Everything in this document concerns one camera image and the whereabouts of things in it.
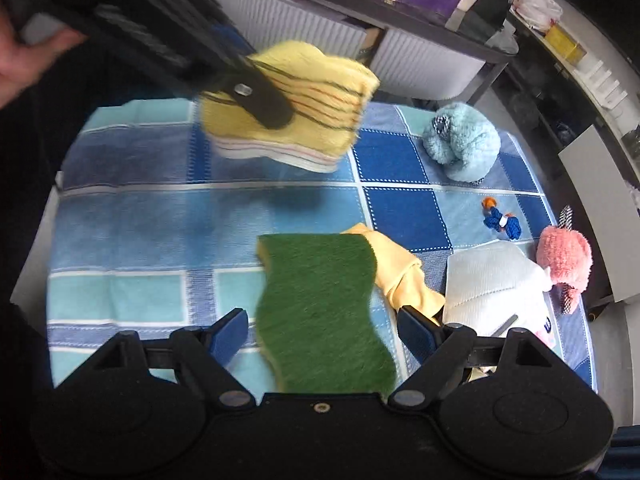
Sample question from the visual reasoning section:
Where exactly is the orange yellow rubber glove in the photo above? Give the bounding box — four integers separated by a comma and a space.
343, 223, 445, 320

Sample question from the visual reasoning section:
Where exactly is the yellow striped knit cloth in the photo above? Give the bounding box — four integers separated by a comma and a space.
200, 40, 380, 174

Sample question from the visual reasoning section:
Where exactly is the green yellow scrub sponge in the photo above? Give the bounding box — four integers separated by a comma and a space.
255, 234, 396, 396

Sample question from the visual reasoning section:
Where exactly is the person's left hand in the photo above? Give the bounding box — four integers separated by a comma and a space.
0, 8, 87, 107

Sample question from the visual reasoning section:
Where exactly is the black side table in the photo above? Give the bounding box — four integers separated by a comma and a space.
219, 0, 521, 106

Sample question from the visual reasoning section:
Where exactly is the blue checkered table cloth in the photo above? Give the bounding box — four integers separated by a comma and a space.
47, 100, 594, 396

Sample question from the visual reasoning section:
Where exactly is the pink fluffy towel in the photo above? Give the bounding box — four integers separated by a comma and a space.
536, 205, 593, 314

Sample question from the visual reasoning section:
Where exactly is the light blue fluffy towel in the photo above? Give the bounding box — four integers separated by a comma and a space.
422, 103, 501, 183

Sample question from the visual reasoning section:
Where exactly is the white TV cabinet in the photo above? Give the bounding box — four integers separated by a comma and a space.
497, 11, 639, 311

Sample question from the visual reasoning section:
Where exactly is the white plastic bag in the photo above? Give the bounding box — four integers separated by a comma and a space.
513, 0, 563, 34

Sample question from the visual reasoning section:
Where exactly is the white router with antennas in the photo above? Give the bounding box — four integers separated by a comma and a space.
576, 56, 628, 110

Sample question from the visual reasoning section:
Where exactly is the yellow box on cabinet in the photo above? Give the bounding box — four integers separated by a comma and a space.
544, 23, 586, 66

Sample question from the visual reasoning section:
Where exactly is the blue orange cord toy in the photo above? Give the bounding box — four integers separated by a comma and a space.
482, 196, 522, 240

